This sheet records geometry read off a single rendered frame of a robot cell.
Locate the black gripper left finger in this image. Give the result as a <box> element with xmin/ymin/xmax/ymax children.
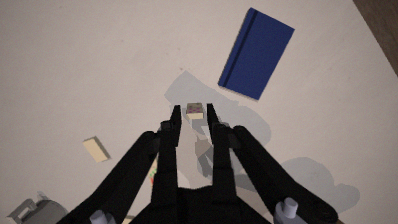
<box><xmin>56</xmin><ymin>105</ymin><xmax>182</xmax><ymax>224</ymax></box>

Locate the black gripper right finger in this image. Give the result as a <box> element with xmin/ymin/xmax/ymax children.
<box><xmin>207</xmin><ymin>103</ymin><xmax>338</xmax><ymax>224</ymax></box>

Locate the grey mug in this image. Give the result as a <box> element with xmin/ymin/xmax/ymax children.
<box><xmin>7</xmin><ymin>199</ymin><xmax>64</xmax><ymax>224</ymax></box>

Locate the dark blue notebook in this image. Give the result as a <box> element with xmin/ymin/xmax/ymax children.
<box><xmin>217</xmin><ymin>8</ymin><xmax>295</xmax><ymax>100</ymax></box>

